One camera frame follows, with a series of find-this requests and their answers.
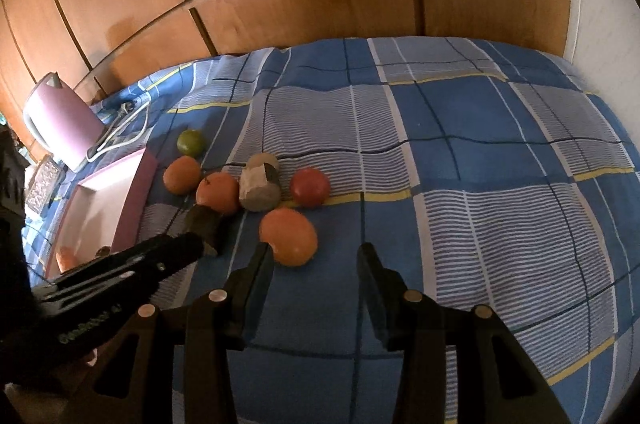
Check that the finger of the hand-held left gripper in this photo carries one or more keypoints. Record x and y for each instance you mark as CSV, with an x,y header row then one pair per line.
x,y
175,247
100,286

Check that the pink electric kettle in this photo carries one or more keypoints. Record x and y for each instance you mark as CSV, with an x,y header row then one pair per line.
x,y
60,119

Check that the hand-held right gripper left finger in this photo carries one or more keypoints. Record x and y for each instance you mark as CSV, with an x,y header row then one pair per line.
x,y
262,265

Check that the green tomato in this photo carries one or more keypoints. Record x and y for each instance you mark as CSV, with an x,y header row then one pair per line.
x,y
191,142

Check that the power plug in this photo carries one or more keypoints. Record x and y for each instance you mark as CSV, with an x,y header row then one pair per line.
x,y
126,107

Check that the dark brown avocado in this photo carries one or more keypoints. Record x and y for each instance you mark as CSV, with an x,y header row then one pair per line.
x,y
202,220

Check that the wooden wardrobe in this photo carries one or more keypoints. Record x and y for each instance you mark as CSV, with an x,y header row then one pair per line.
x,y
300,4

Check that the red tomato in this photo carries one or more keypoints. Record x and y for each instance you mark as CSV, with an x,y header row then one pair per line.
x,y
310,187

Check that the pink tray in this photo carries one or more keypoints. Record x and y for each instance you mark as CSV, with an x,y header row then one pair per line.
x,y
100,204

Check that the cut wooden log piece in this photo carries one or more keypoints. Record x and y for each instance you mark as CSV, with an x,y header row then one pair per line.
x,y
257,193

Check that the carrot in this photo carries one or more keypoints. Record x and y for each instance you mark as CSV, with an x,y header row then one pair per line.
x,y
67,259

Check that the pale yellow potato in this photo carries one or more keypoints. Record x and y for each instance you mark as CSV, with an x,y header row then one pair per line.
x,y
262,159

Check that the blue checked blanket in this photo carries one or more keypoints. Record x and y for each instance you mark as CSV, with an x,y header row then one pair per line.
x,y
475,129

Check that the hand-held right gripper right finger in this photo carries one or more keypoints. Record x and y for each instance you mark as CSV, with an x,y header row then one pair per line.
x,y
368,265

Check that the orange with green stem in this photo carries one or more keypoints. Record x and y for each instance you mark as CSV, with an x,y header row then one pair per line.
x,y
218,194

